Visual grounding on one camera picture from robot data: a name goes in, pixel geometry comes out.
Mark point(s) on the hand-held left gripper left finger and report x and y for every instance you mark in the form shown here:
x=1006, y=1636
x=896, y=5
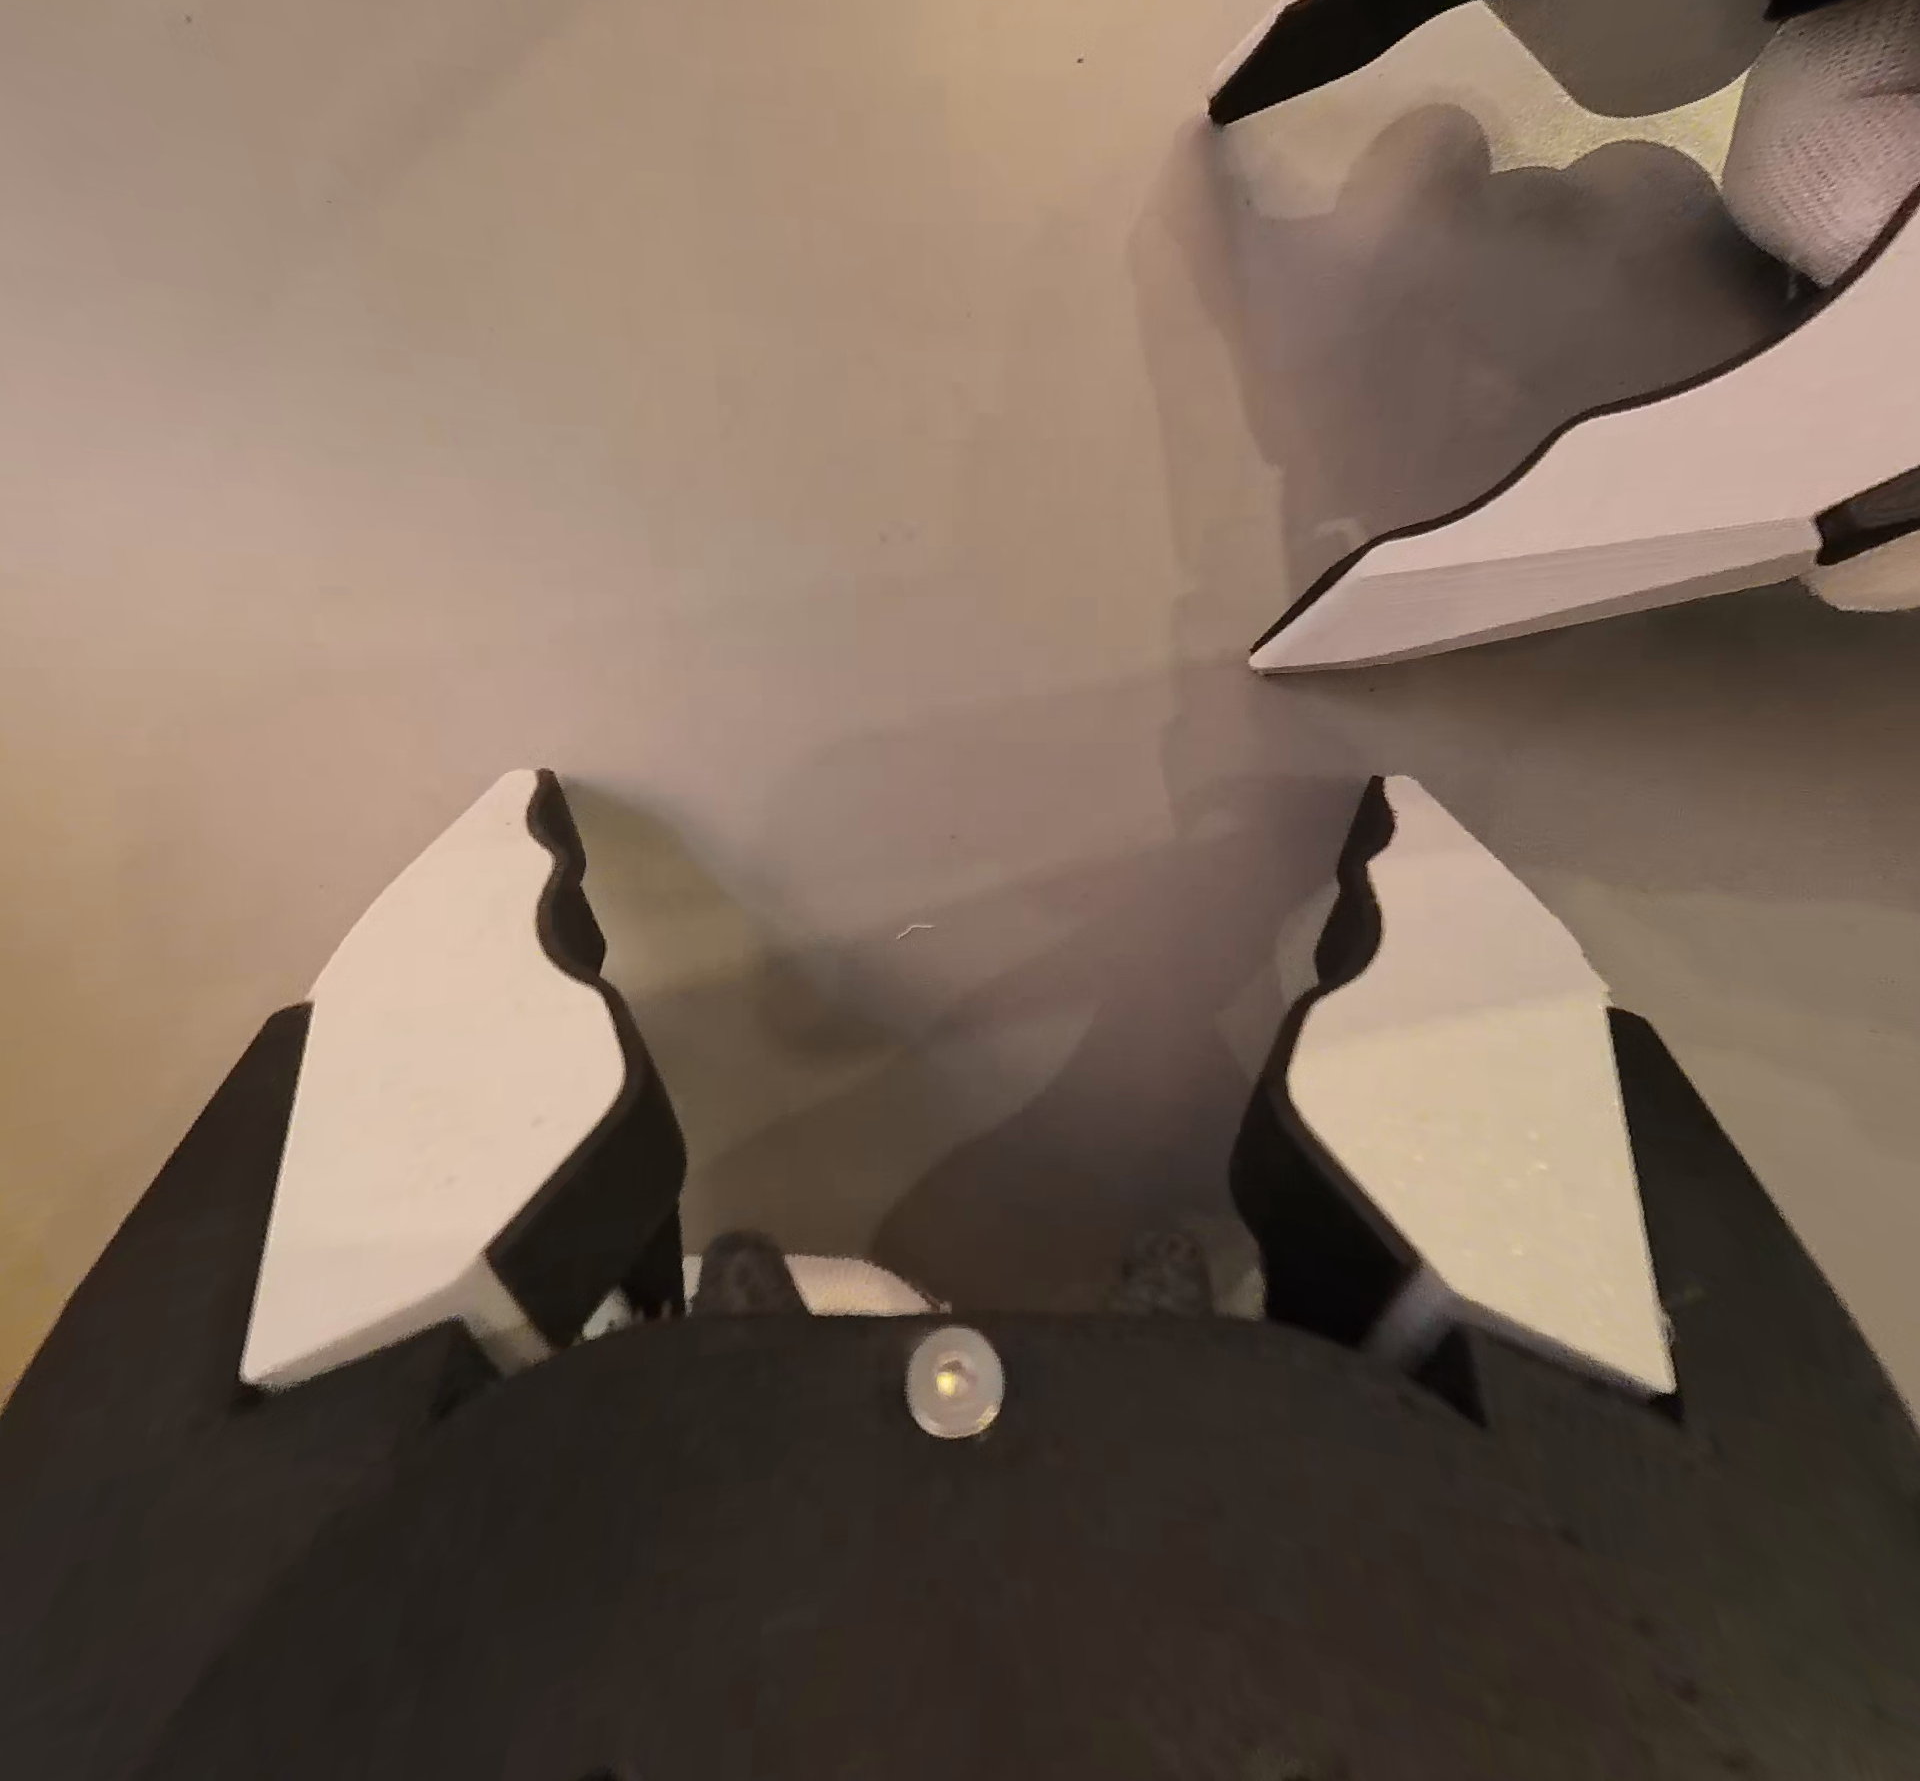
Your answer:
x=436, y=1091

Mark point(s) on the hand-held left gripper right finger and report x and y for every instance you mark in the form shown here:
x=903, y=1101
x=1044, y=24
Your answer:
x=1500, y=1134

